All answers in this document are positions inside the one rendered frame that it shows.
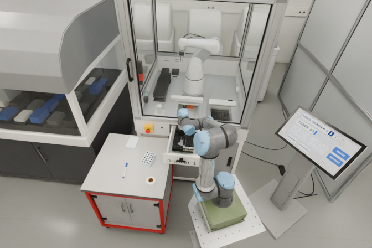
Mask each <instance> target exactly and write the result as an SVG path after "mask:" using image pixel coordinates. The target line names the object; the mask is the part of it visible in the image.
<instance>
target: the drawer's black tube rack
mask: <svg viewBox="0 0 372 248"><path fill-rule="evenodd" d="M175 133H176V130H175ZM174 135H175V134H174ZM193 139H194V138H193V137H191V136H188V135H187V137H186V142H185V147H194V143H193ZM179 142H180V141H178V140H175V136H174V139H173V145H172V146H178V147H183V146H181V145H178V143H179ZM172 150H173V151H179V152H190V153H193V152H192V151H184V150H183V149H177V148H172Z"/></svg>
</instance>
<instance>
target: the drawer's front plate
mask: <svg viewBox="0 0 372 248"><path fill-rule="evenodd" d="M179 158H183V161H186V162H187V163H186V162H185V163H186V164H185V163H183V162H182V163H181V162H180V163H179V162H177V163H176V160H179ZM167 159H168V160H167ZM169 159H170V160H169ZM199 160H200V156H190V155H184V154H173V153H163V163H169V164H180V165H186V166H197V167H199ZM169 161H170V162H169ZM188 162H189V163H188ZM194 162H195V164H196V165H194Z"/></svg>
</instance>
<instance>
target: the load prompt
mask: <svg viewBox="0 0 372 248"><path fill-rule="evenodd" d="M300 118H301V119H303V120H305V121H306V122H308V123H309V124H311V125H312V126H314V127H315V128H317V129H318V130H320V131H321V132H323V133H324V134H326V135H327V136H329V137H330V138H332V139H334V140H335V141H337V140H339V139H340V137H341V135H340V134H338V133H336V132H335V131H333V130H331V129H330V128H329V127H327V126H325V125H324V124H322V123H320V122H319V121H317V120H316V119H314V118H313V117H311V116H310V115H308V114H306V113H305V112H304V113H303V114H302V115H301V116H300Z"/></svg>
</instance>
